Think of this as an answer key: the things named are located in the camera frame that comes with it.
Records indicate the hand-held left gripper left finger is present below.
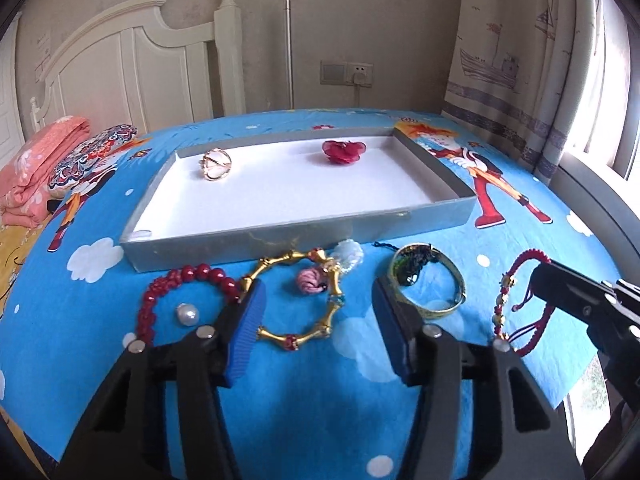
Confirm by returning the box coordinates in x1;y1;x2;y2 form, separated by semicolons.
55;280;266;480

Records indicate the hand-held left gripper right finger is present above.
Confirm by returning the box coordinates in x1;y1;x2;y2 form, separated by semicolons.
374;276;586;480

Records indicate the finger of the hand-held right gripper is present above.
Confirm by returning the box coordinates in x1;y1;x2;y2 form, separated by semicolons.
549;258;631;297
529;265;608;322

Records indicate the gold bamboo-shaped bangle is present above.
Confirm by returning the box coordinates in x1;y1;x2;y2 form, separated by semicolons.
240;249;348;353

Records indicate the white pearl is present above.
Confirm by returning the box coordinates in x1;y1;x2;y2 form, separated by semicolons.
175;302;200;328

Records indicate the red cord bracelet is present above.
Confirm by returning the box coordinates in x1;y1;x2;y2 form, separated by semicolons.
492;250;553;358

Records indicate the pink knot flower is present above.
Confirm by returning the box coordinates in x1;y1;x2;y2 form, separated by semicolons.
296;267;328;297

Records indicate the wide gold bangle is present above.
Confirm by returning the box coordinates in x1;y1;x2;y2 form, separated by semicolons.
389;243;468;322

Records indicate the red bead bracelet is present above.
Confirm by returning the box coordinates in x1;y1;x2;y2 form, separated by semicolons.
136;262;241;347

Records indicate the grey cardboard tray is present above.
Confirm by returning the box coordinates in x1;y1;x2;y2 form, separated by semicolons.
120;127;476;273

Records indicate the person's right forearm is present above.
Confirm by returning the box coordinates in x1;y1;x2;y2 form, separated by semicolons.
582;395;640;480

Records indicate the grey window sill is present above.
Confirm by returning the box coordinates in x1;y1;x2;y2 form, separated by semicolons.
547;147;640;286

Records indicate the clear crystal flower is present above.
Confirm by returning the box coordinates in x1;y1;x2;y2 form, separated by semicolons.
332;240;363;273

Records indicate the blue cartoon blanket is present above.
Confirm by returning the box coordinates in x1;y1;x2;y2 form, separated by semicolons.
0;107;623;480

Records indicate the red flower brooch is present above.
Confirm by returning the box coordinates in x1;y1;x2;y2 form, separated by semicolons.
321;139;367;166

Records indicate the patterned pillow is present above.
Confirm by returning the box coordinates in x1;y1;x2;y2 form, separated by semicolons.
47;124;138;200

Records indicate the yellow flower bed sheet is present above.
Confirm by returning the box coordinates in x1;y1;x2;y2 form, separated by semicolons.
0;210;56;311

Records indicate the ship print curtain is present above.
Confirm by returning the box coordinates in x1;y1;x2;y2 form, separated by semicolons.
440;0;626;186

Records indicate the pink folded quilt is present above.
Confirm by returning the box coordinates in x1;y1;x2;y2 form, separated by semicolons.
0;116;92;228

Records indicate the metal pole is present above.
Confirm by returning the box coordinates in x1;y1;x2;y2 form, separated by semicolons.
284;0;295;110

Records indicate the white bed headboard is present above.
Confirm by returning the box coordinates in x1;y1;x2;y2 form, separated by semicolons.
30;0;246;133

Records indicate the white wardrobe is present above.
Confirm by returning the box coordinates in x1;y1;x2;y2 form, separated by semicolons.
0;12;26;166

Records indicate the white power plug with cable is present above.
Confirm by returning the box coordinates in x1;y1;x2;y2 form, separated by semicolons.
351;72;372;109

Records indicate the grey wall switch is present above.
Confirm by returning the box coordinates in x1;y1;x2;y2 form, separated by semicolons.
320;60;349;86

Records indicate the white wall socket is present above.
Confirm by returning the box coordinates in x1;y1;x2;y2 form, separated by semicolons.
347;62;374;87

